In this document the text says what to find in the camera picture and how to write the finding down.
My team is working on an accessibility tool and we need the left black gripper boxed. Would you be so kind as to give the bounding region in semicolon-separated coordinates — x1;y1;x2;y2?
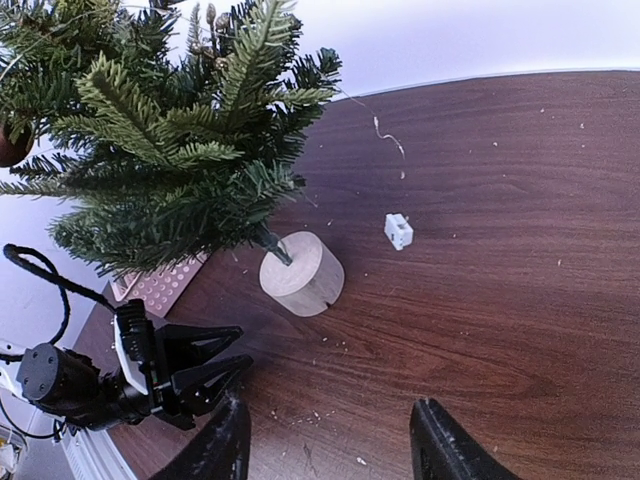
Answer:
144;324;254;430

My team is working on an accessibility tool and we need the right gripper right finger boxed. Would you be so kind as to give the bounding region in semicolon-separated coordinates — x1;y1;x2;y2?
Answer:
409;398;519;480

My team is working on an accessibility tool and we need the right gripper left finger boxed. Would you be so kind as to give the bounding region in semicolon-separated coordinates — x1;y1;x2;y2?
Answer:
151;395;251;480

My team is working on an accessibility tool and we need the pink plastic basket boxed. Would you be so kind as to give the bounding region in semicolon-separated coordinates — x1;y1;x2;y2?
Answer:
109;253;209;318

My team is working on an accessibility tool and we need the small green christmas tree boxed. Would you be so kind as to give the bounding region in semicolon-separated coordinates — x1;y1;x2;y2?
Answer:
1;1;342;276

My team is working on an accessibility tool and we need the fairy light string with battery box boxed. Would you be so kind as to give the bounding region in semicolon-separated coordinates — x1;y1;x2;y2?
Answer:
0;0;416;253

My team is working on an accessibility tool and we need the red ball ornament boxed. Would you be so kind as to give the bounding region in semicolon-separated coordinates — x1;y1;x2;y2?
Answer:
0;121;34;168

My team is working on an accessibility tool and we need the gold glitter berry sprig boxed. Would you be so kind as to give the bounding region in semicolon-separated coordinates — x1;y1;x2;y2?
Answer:
187;3;232;71

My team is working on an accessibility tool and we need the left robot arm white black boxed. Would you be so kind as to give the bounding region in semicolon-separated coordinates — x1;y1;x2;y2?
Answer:
17;324;253;431

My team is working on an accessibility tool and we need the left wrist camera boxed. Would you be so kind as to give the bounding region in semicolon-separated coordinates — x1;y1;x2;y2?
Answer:
113;299;155;396

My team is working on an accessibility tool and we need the aluminium front rail frame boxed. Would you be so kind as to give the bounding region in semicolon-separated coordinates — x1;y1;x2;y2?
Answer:
0;399;136;480

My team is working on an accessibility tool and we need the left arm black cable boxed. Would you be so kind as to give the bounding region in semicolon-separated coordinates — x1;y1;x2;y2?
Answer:
2;243;116;346

